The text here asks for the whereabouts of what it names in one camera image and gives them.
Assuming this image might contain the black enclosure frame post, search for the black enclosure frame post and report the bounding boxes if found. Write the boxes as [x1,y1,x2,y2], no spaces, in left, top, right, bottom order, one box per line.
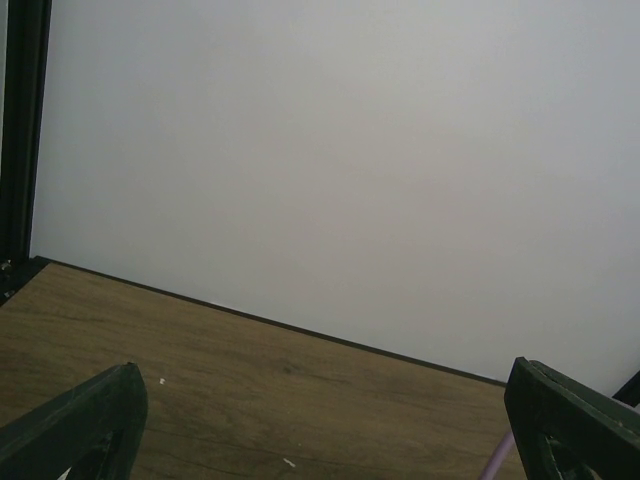
[1,1,52,303]
[613,371,640,408]

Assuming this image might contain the black enclosure frame post right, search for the black enclosure frame post right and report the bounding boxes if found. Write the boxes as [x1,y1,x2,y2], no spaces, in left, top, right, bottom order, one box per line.
[613,371,640,408]

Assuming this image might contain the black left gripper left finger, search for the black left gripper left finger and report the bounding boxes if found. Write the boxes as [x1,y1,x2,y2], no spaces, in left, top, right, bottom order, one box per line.
[1,363,148,479]

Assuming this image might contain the black enclosure frame post left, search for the black enclosure frame post left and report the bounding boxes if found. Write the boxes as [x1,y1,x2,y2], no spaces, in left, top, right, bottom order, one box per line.
[1,1,52,303]

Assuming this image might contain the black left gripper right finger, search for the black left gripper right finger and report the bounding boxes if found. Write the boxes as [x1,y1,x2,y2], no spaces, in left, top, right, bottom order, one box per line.
[504,357,639,479]

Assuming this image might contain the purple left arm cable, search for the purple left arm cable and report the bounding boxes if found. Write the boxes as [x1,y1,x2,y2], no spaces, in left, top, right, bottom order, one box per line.
[478,430,516,480]

